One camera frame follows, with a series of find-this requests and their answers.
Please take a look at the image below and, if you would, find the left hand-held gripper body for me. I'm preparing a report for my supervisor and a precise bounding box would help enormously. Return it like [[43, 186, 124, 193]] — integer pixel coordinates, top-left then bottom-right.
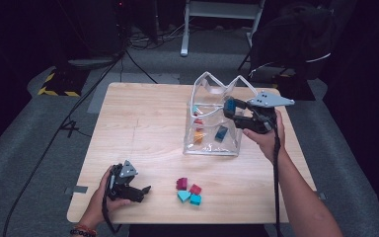
[[107, 160, 140, 200]]

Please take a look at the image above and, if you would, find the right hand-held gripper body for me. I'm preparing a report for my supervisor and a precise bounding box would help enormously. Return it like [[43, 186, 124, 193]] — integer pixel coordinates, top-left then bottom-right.
[[233, 91, 295, 135]]

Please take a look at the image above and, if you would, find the dark blue long block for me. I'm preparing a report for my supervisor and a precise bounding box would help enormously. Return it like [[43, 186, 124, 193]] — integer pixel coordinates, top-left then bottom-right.
[[214, 125, 229, 143]]

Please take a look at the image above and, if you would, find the clear plastic bag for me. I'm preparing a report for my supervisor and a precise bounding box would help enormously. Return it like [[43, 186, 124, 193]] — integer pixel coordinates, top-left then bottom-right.
[[182, 71, 260, 157]]

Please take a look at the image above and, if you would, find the magenta block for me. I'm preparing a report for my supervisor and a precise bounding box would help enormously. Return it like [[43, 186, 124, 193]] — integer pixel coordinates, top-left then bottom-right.
[[176, 177, 189, 191]]

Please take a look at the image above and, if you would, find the person's right hand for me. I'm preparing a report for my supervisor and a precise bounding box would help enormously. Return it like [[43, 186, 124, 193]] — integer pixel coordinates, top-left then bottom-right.
[[242, 110, 285, 165]]

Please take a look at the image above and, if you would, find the person's left hand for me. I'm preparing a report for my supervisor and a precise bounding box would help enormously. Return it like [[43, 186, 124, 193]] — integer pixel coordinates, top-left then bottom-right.
[[82, 166, 133, 229]]

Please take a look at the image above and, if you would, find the black chair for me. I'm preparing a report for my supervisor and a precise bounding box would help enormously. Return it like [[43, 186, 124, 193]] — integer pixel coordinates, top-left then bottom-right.
[[236, 48, 310, 107]]

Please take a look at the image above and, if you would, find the black tape cross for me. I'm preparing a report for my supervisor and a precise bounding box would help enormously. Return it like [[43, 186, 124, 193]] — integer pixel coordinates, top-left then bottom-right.
[[58, 118, 92, 139]]

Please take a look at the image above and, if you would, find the dark jacket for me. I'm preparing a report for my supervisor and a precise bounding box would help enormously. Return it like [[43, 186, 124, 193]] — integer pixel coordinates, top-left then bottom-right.
[[250, 3, 339, 80]]

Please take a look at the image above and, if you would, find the white metal stand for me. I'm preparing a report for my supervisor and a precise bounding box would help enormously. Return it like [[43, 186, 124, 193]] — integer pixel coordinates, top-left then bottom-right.
[[180, 0, 266, 57]]

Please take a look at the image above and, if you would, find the yellow black striped base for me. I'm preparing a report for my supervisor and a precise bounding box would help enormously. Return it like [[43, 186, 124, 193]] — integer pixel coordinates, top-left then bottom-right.
[[38, 67, 90, 98]]

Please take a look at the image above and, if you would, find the grey stand base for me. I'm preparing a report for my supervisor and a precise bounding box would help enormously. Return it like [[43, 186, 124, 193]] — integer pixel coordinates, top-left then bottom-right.
[[67, 57, 116, 68]]

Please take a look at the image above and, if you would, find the black computer tower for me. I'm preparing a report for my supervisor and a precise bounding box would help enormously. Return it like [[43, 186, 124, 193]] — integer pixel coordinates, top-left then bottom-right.
[[88, 0, 127, 57]]

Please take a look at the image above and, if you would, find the left hand-held gripper black cable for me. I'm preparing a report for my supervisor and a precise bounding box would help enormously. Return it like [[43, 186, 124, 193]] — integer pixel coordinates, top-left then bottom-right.
[[102, 187, 122, 235]]

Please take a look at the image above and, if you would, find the hand-held gripper black cable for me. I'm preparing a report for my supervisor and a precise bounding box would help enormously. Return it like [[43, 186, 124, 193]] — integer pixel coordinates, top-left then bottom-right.
[[102, 187, 122, 235], [271, 119, 285, 237]]

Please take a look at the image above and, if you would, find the orange bracelet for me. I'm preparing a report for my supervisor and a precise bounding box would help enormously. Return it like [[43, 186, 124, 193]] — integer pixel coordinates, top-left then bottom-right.
[[75, 223, 99, 235]]

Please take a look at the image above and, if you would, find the black beaded bracelet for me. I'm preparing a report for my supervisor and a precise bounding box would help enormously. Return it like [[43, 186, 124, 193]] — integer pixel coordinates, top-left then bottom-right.
[[70, 227, 97, 237]]

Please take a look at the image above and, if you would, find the right hand-held gripper black cable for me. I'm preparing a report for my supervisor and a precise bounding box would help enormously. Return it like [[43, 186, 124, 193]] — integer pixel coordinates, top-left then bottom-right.
[[271, 119, 285, 237]]

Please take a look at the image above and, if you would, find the long black floor cable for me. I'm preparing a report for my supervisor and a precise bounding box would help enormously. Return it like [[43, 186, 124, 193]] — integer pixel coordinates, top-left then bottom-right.
[[2, 48, 127, 237]]

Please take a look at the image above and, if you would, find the bundle of black cables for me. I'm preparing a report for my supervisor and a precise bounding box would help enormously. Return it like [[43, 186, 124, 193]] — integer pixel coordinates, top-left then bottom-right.
[[127, 23, 191, 50]]

